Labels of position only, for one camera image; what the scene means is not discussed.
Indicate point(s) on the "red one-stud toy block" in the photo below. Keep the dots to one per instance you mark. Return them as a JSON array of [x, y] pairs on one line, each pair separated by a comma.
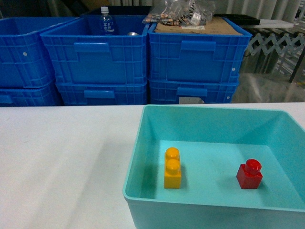
[[249, 174]]

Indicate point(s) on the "yellow two-stud toy block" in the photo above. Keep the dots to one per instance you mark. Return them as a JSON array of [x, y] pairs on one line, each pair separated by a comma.
[[172, 169]]

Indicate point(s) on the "blue crate bottom right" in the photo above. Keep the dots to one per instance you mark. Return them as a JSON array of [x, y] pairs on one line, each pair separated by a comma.
[[169, 92]]

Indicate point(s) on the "blue crate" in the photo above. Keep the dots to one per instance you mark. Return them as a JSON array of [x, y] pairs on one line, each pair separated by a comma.
[[47, 95], [80, 54], [103, 94], [169, 92], [197, 58], [24, 59]]

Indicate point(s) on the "blue crate top right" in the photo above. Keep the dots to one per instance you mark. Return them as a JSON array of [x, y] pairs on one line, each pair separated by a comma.
[[197, 58]]

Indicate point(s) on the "turquoise plastic tub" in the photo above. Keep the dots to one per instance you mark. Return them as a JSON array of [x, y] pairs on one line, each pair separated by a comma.
[[213, 143]]

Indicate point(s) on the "silver can top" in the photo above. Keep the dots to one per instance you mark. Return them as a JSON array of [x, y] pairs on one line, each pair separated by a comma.
[[133, 34]]

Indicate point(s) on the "blue crate bottom middle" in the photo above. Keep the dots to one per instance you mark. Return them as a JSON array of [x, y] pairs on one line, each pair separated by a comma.
[[103, 94]]

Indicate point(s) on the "blue crate top middle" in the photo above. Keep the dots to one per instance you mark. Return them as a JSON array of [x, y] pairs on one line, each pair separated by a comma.
[[80, 54]]

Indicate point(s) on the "clear water bottle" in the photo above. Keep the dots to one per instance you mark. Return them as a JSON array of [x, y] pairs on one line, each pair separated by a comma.
[[106, 22]]

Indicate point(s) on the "clear bag of parts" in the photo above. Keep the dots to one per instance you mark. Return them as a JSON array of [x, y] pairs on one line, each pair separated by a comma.
[[181, 12]]

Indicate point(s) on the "blue crate bottom left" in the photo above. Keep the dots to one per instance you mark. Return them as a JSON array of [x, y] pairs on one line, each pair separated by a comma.
[[47, 95]]

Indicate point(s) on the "brown cardboard sheet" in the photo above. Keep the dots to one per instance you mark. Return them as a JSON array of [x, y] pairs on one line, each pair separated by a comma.
[[217, 26]]

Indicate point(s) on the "black tray on conveyor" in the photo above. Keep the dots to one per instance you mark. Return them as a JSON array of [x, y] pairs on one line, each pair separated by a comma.
[[240, 19]]

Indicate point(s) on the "blue crate top left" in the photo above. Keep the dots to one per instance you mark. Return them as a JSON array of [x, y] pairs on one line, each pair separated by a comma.
[[24, 59]]

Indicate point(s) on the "expandable roller conveyor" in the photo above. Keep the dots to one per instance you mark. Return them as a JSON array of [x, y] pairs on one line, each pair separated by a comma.
[[276, 50]]

